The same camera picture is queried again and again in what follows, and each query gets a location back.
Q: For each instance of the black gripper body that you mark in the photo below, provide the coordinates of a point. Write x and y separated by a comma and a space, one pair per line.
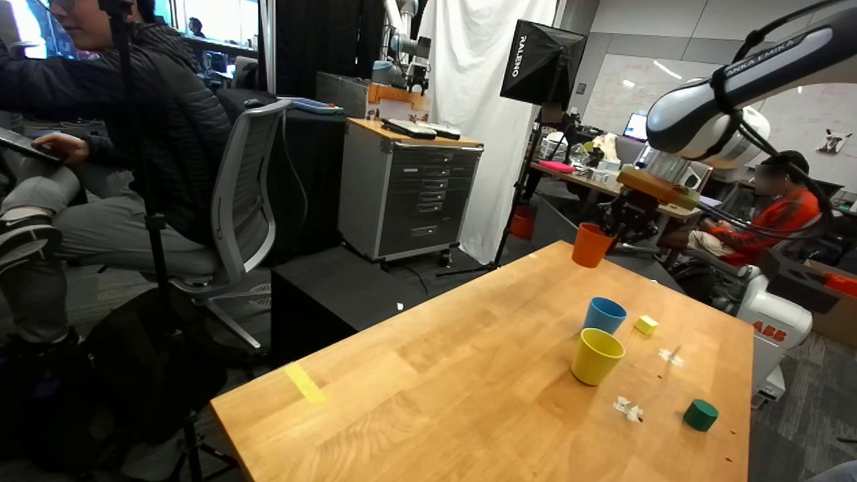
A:
638, 217

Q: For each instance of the orange plastic cup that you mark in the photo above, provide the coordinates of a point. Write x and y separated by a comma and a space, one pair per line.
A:
590, 248

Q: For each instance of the blue plastic cup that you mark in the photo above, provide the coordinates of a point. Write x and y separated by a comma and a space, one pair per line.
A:
605, 319

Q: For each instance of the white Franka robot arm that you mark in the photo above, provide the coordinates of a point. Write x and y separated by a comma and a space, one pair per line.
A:
713, 108

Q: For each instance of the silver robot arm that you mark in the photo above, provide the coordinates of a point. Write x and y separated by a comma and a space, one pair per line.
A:
405, 62

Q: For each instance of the white ABB robot base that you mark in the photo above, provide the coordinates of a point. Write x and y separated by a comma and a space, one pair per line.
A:
773, 322

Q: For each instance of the cluttered wooden desk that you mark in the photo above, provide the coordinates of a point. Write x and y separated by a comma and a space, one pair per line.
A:
581, 183

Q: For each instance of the yellow cube block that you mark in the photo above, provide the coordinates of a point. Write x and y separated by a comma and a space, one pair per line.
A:
647, 326

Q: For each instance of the desk computer monitor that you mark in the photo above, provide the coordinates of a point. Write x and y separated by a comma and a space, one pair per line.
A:
638, 125

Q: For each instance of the red bucket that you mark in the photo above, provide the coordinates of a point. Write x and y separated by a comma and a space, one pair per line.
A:
524, 223

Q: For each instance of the softbox light stand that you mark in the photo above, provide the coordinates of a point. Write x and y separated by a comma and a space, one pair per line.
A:
524, 179

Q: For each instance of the yellow plastic cup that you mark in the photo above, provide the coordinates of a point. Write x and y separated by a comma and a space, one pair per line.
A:
593, 363

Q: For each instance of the person in orange shirt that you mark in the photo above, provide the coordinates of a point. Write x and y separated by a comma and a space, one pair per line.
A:
787, 217

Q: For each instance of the black softbox light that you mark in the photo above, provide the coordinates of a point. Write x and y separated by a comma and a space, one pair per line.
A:
539, 62

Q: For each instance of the green cylinder block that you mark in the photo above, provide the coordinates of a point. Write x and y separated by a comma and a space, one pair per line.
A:
701, 416

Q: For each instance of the black keyboard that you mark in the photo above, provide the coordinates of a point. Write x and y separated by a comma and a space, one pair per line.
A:
409, 130
449, 133

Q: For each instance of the white curtain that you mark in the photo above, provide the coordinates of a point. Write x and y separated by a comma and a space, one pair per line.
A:
465, 90

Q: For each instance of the grey drawer cabinet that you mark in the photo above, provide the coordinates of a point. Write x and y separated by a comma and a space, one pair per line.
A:
412, 197

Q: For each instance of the orange and white box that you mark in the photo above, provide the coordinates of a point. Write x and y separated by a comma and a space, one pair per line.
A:
397, 100

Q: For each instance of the low black table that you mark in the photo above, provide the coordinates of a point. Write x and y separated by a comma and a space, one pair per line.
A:
358, 286

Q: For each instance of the black side cabinet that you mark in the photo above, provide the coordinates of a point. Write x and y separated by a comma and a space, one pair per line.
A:
313, 179

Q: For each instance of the black curtain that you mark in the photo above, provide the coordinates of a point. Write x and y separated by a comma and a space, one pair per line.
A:
325, 43

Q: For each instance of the grey mesh office chair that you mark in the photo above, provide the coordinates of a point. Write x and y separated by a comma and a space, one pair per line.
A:
243, 179

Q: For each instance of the black tripod stand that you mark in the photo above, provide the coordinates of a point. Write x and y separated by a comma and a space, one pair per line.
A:
160, 251

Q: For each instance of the person in black jacket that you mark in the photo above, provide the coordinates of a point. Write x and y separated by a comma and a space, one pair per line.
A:
169, 134

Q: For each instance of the black backpack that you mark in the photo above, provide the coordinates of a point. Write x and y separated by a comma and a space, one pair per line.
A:
151, 377

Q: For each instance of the dark tablet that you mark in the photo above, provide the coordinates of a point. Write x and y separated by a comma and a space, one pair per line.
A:
28, 145

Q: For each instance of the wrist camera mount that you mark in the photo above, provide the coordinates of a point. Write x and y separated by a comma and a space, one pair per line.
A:
657, 187

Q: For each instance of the wall whiteboard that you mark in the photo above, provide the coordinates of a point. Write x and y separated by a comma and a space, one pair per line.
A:
626, 85

